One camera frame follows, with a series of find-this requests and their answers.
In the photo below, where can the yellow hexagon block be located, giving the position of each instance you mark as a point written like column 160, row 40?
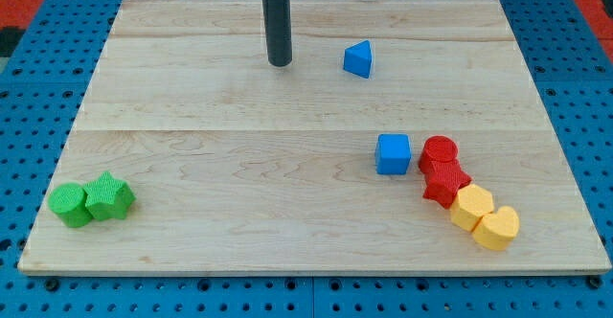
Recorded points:
column 470, row 204

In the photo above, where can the green cylinder block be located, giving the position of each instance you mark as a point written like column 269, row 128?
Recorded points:
column 67, row 202

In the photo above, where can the blue triangle block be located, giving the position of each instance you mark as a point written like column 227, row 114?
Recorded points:
column 358, row 59

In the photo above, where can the yellow heart block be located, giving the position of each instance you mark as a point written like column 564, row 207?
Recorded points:
column 496, row 231

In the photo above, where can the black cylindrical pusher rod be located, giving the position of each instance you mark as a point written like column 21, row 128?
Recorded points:
column 277, row 24

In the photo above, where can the green star block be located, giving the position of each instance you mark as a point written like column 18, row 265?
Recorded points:
column 108, row 197

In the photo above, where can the red star block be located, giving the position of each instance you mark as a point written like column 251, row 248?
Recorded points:
column 443, row 180

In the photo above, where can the light wooden board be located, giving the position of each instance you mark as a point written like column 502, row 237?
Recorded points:
column 240, row 168

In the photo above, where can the red cylinder block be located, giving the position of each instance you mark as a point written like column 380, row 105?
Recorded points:
column 438, row 148

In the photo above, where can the blue cube block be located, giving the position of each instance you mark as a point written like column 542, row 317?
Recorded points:
column 392, row 154

